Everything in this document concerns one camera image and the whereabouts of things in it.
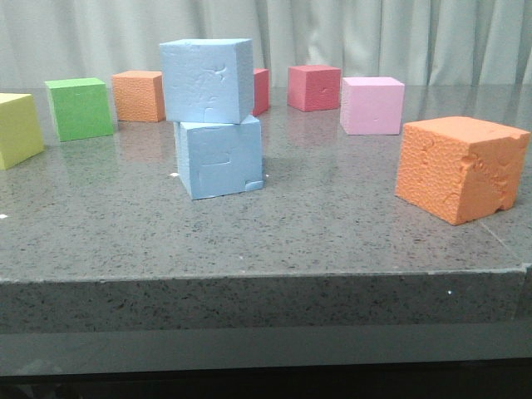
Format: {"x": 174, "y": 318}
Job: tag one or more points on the blue foam cube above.
{"x": 208, "y": 80}
{"x": 217, "y": 159}

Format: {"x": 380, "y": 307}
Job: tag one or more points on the red foam cube right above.
{"x": 314, "y": 87}

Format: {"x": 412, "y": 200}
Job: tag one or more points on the red foam cube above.
{"x": 261, "y": 91}
{"x": 314, "y": 87}

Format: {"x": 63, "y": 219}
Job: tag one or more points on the red foam cube left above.
{"x": 261, "y": 91}

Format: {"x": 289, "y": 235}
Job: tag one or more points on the pink foam cube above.
{"x": 371, "y": 105}

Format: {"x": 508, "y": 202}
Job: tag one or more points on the orange foam cube far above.
{"x": 138, "y": 96}

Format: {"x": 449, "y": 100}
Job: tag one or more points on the orange foam cube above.
{"x": 138, "y": 96}
{"x": 459, "y": 168}

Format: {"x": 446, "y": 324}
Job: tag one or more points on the orange foam cube near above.
{"x": 459, "y": 168}

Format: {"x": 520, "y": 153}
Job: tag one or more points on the green foam cube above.
{"x": 79, "y": 108}

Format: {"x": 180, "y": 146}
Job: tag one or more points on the white curtain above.
{"x": 417, "y": 42}

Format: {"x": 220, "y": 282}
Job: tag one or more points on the yellow foam cube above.
{"x": 21, "y": 134}

